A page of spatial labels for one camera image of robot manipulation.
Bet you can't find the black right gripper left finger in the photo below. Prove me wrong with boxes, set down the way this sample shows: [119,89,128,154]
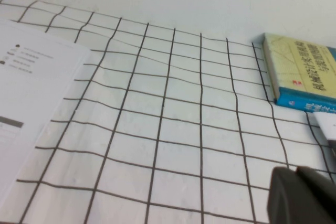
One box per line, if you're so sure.
[266,167,326,224]

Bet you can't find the white black-grid tablecloth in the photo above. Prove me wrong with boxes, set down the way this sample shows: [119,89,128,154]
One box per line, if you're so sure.
[0,0,336,224]

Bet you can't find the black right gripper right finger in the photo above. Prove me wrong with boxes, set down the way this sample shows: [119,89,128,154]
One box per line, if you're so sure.
[296,165,336,224]

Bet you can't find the yellow and blue closed book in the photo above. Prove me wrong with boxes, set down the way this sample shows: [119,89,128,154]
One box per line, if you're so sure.
[251,32,336,114]

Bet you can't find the white product manual book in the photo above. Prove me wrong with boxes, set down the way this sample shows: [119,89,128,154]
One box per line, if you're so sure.
[0,18,91,204]

